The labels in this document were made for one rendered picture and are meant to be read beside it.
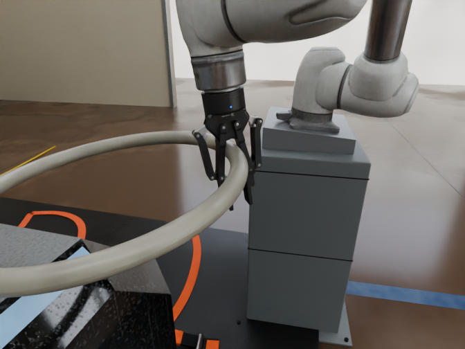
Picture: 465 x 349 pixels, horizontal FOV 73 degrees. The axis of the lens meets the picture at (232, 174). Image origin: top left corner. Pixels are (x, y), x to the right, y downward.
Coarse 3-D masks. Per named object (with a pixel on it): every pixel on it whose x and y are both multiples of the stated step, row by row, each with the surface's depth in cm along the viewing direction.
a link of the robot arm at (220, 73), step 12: (192, 60) 51; (204, 60) 49; (216, 60) 49; (228, 60) 49; (240, 60) 51; (204, 72) 50; (216, 72) 50; (228, 72) 50; (240, 72) 51; (204, 84) 51; (216, 84) 51; (228, 84) 51; (240, 84) 52
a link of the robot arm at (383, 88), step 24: (384, 0) 80; (408, 0) 79; (384, 24) 84; (384, 48) 88; (360, 72) 95; (384, 72) 91; (408, 72) 97; (360, 96) 100; (384, 96) 96; (408, 96) 94
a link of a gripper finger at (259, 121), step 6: (258, 120) 58; (258, 126) 59; (252, 132) 60; (258, 132) 59; (252, 138) 61; (258, 138) 60; (252, 144) 61; (258, 144) 60; (252, 150) 62; (258, 150) 60; (252, 156) 63; (258, 156) 61; (258, 162) 61
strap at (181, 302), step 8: (32, 216) 219; (64, 216) 219; (72, 216) 219; (24, 224) 209; (80, 224) 209; (80, 232) 201; (192, 240) 193; (200, 248) 187; (200, 256) 180; (192, 264) 174; (192, 272) 168; (192, 280) 162; (184, 288) 157; (192, 288) 157; (184, 296) 153; (176, 304) 148; (184, 304) 148; (176, 312) 144
